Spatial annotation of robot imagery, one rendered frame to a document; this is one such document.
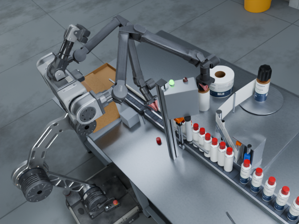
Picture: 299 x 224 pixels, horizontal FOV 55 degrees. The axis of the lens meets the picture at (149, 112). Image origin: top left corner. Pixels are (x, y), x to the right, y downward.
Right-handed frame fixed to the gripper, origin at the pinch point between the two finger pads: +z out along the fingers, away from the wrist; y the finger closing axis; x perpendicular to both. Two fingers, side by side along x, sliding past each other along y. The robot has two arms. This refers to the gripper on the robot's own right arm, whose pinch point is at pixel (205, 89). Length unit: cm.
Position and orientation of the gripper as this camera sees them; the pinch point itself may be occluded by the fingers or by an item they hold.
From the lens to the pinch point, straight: 183.0
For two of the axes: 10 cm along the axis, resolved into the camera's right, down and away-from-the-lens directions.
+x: -7.2, 5.9, -3.5
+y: -6.7, -4.7, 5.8
